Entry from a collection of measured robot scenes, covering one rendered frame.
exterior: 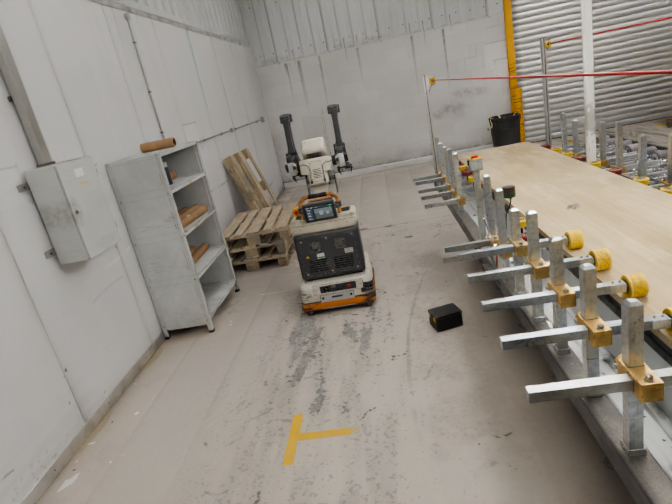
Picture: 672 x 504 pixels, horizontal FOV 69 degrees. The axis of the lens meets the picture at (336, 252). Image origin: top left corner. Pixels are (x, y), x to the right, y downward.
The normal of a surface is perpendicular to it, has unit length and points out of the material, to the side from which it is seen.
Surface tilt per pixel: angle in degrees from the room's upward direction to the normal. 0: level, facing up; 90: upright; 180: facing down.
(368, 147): 90
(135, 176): 90
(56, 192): 90
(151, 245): 90
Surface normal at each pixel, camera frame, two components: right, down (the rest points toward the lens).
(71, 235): -0.07, 0.32
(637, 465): -0.19, -0.93
